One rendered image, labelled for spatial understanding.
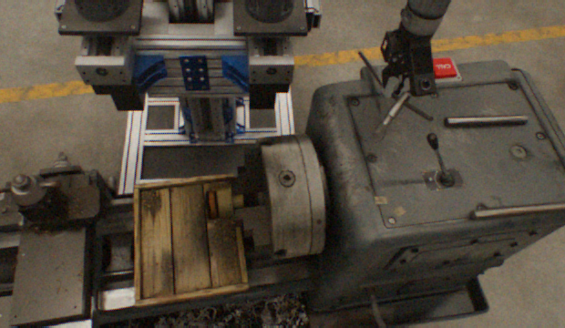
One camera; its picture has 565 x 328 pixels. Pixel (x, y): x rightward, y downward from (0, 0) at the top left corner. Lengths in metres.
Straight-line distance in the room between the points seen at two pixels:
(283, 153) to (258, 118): 1.31
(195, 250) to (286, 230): 0.38
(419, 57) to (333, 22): 2.25
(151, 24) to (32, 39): 1.78
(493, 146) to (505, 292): 1.43
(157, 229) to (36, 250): 0.30
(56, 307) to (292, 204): 0.63
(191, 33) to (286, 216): 0.75
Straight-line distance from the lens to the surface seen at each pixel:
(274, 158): 1.00
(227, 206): 1.08
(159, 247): 1.31
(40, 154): 2.68
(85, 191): 1.28
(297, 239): 1.02
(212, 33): 1.48
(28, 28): 3.31
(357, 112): 1.08
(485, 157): 1.12
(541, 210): 1.09
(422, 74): 0.93
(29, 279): 1.29
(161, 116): 2.36
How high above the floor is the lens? 2.10
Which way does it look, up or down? 61 degrees down
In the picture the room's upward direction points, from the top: 8 degrees clockwise
